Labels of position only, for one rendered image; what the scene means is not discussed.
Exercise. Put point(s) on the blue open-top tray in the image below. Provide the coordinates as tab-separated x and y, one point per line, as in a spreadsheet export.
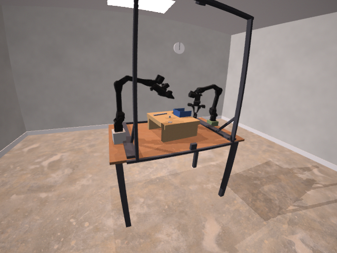
181	113

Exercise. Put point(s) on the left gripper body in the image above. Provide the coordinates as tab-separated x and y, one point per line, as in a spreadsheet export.
162	92

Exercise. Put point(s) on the light orange flat board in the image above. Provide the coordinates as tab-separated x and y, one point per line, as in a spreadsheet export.
180	128

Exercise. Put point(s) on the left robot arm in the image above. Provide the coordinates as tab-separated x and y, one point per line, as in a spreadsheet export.
120	116

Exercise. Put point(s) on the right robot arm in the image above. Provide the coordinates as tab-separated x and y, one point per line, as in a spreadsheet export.
196	95

